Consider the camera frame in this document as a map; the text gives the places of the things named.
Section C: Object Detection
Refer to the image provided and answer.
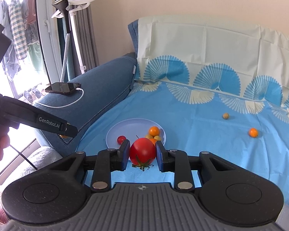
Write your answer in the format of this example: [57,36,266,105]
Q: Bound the small red tomato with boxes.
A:
[117,136,126,145]

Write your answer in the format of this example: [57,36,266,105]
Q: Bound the large red tomato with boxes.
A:
[129,138,156,171]

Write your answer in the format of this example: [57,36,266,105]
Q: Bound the large orange mandarin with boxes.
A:
[150,138,157,145]

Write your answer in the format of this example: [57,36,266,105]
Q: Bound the small orange kumquat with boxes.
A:
[249,128,258,138]
[148,126,160,137]

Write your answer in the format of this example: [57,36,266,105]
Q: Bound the small orange kumquat front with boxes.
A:
[249,128,258,138]

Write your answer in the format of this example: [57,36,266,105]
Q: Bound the light purple plate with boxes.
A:
[105,118,166,149]

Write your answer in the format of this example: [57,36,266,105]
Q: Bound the black smartphone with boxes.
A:
[45,82,81,95]

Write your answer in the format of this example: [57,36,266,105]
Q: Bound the blue denim sofa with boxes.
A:
[33,20,139,157]

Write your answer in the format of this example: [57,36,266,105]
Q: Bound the blue fan-pattern bed sheet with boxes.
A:
[76,14,289,220]

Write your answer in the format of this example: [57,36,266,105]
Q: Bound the hanging clothes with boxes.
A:
[0,0,45,81]

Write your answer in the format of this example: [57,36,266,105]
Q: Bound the grey curtain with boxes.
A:
[72,0,99,73]

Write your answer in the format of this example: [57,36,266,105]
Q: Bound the white charging cable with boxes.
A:
[35,88,85,109]

